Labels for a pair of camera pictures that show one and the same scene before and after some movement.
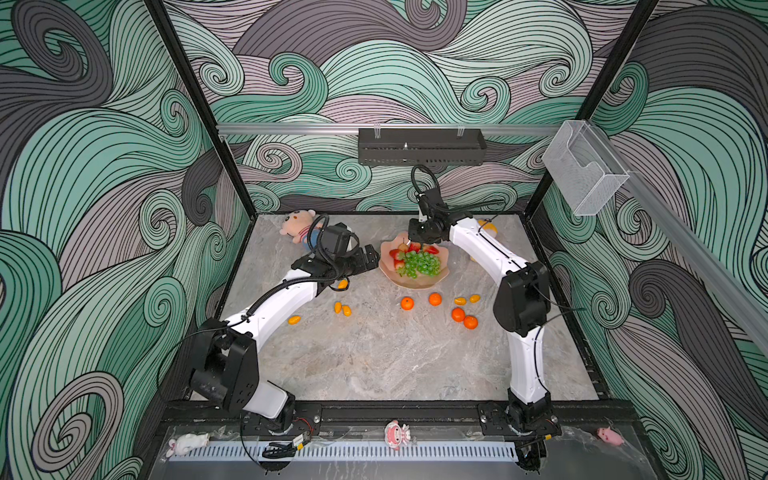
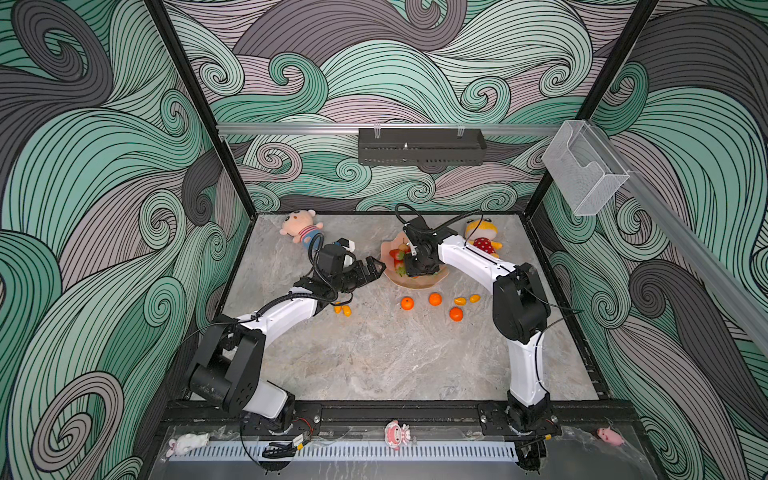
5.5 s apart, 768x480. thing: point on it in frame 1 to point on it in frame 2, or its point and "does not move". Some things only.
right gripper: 414,233 to 410,268
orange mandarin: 407,303 does not move
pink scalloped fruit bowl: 388,270 does not move
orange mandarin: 458,314 does not move
